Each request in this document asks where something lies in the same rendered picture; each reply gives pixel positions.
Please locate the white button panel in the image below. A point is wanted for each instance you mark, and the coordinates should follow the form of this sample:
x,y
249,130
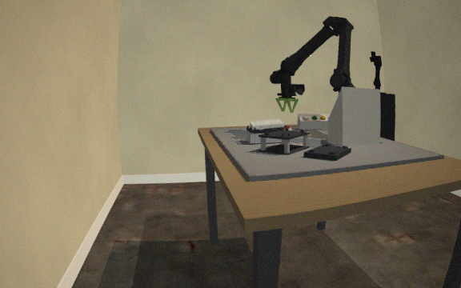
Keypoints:
x,y
312,121

